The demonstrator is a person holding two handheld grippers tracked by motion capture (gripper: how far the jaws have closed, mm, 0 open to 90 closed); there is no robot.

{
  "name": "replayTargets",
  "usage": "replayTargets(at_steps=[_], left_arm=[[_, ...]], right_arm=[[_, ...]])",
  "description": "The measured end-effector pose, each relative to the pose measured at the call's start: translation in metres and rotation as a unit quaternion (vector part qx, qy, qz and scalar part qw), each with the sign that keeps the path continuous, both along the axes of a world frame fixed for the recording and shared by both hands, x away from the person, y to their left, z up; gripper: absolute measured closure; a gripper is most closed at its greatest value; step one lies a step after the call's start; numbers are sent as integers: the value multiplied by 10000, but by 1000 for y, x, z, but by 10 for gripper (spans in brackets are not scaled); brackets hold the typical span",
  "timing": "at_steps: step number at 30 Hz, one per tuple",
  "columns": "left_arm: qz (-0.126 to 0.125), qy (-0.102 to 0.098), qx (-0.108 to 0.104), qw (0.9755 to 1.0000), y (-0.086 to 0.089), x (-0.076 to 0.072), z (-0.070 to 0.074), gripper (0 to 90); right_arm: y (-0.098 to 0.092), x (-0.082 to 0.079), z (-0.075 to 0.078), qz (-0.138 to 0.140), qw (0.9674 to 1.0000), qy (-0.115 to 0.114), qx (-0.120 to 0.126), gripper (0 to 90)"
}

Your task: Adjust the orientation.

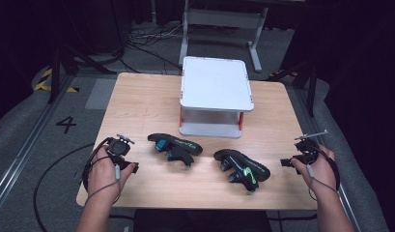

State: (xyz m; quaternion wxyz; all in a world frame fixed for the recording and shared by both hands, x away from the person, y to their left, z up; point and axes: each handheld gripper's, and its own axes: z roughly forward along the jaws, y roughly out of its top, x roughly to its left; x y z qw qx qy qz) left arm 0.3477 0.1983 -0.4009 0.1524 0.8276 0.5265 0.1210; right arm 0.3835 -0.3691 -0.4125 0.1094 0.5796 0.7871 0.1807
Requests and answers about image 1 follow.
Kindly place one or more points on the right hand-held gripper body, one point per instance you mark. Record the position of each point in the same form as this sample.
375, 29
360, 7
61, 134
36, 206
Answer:
307, 151

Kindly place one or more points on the person's right hand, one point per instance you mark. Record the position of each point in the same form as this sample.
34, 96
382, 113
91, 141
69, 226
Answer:
324, 175

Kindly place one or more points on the person's dark clothing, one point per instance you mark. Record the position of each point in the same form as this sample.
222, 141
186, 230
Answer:
201, 221

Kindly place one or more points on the black shoe with green accents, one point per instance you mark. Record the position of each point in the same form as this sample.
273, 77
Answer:
246, 164

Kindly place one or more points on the white shoe rack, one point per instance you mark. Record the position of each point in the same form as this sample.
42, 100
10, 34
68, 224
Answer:
214, 83

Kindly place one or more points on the metal floor rail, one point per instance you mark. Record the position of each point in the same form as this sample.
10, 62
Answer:
314, 122
31, 141

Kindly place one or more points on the black shoe with blue accents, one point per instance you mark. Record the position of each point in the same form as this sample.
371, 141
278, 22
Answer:
182, 146

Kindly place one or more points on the person's left hand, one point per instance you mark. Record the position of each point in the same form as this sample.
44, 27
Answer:
101, 175

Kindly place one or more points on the grey metal stand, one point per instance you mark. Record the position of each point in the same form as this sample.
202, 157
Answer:
222, 17

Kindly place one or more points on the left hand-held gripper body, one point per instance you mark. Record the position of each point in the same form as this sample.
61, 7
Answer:
118, 147

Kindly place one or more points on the yellow and black hazard tape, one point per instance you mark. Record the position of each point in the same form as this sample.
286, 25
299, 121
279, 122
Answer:
45, 82

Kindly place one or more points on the black tripod stand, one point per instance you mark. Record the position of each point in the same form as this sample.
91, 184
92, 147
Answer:
58, 67
309, 83

